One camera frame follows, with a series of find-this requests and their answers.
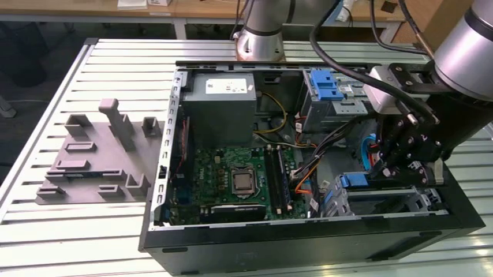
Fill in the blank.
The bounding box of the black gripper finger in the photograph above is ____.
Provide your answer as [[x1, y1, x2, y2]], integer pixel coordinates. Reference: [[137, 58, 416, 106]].
[[384, 134, 444, 188], [368, 114, 419, 181]]

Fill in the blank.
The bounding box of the hard disk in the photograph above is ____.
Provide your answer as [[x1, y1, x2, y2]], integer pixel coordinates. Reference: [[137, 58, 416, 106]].
[[340, 172, 416, 191]]

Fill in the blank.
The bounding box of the metal disk bay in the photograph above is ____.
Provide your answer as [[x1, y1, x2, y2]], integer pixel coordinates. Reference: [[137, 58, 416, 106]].
[[323, 173, 442, 217]]

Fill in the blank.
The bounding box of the metal optical drive cage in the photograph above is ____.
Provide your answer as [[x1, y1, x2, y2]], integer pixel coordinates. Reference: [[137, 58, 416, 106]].
[[299, 69, 386, 133]]

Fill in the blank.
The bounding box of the blue plastic drive latch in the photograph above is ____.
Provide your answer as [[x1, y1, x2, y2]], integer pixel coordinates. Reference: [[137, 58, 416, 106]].
[[309, 70, 343, 102]]

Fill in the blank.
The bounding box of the black RAM stick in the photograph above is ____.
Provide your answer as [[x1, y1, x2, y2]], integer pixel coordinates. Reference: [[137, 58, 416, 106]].
[[275, 147, 292, 213]]

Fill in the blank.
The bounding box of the silver CPU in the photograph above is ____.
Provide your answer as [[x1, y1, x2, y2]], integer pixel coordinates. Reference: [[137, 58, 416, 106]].
[[232, 172, 255, 194]]

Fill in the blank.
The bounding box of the grey power supply unit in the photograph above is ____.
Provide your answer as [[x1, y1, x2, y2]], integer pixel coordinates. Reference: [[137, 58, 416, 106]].
[[180, 72, 257, 148]]

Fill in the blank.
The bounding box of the green motherboard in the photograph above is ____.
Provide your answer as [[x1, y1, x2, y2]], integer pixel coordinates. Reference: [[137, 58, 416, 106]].
[[164, 145, 308, 224]]

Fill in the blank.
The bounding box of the black graphics card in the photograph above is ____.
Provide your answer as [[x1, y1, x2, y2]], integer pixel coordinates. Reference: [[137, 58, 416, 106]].
[[198, 203, 265, 223]]

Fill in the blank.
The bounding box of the black PC case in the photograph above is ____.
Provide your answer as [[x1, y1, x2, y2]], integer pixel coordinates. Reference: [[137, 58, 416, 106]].
[[137, 59, 484, 275]]

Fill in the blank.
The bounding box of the grey parts rack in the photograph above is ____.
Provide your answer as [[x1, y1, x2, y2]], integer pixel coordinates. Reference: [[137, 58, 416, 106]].
[[34, 98, 166, 206]]

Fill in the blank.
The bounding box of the white paper stack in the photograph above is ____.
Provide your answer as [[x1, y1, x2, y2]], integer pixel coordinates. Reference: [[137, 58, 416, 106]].
[[116, 0, 148, 11]]

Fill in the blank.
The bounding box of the wooden desk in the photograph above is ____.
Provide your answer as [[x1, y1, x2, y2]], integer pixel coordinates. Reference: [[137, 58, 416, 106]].
[[0, 0, 408, 41]]

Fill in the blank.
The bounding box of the white furniture foot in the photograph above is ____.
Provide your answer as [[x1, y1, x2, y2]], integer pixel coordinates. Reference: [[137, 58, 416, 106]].
[[0, 96, 17, 118]]

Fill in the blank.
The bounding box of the blue data wire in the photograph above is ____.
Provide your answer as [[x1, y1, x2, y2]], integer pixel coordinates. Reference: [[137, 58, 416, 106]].
[[360, 134, 380, 171]]

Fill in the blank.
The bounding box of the pale grey camera box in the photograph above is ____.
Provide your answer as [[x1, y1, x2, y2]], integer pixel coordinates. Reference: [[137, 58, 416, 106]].
[[363, 65, 411, 116]]

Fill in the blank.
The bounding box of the black cable bundle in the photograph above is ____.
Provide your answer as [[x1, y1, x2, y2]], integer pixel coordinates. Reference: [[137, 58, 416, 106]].
[[292, 114, 380, 179]]

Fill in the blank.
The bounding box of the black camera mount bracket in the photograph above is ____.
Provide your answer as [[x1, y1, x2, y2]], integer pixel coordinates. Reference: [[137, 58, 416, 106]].
[[386, 62, 442, 95]]

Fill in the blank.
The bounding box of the yellow wire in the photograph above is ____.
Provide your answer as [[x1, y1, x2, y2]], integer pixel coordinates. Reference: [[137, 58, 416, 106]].
[[253, 91, 288, 134]]

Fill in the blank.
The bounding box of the orange wire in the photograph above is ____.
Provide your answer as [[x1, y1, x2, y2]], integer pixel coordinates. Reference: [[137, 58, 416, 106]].
[[293, 173, 320, 194]]

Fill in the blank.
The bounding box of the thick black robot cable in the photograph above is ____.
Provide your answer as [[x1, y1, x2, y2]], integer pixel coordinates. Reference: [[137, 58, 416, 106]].
[[309, 0, 440, 125]]

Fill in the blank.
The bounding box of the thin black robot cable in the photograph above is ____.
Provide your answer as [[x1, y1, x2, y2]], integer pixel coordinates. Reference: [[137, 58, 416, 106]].
[[368, 0, 435, 56]]

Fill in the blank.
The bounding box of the black cable with silver plug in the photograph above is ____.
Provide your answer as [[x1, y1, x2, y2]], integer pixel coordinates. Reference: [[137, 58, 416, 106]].
[[229, 0, 255, 40]]

